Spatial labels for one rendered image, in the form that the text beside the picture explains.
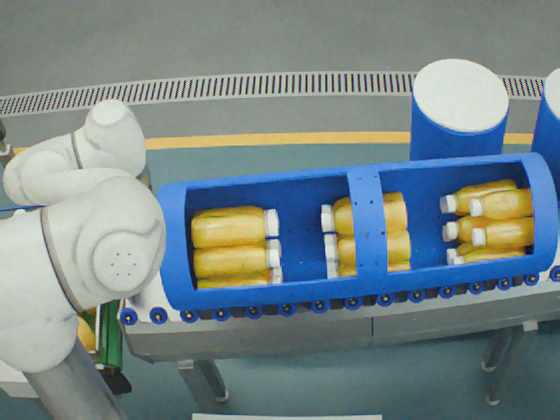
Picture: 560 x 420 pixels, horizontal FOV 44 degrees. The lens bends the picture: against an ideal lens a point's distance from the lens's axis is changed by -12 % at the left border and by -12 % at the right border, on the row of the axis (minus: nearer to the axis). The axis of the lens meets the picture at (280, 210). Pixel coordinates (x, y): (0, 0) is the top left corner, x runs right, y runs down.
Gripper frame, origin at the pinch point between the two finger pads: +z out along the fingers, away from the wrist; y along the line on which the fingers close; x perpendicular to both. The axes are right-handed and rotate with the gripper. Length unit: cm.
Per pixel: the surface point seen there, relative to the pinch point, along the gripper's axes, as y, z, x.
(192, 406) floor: -5, 116, -14
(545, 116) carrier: -41, 17, 104
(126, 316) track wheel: 8.5, 19.1, -11.0
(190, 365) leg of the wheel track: 7, 53, -2
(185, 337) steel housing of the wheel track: 10.5, 27.6, 1.8
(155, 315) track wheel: 8.5, 19.1, -3.7
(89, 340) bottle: 16.4, 15.9, -19.4
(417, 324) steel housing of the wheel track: 11, 30, 57
